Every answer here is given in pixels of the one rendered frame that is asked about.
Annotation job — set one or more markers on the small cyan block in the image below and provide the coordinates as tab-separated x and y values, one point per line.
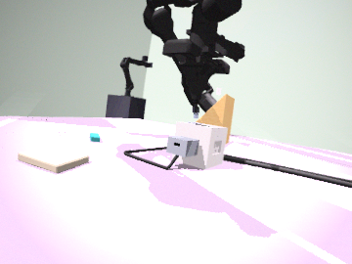
94	137

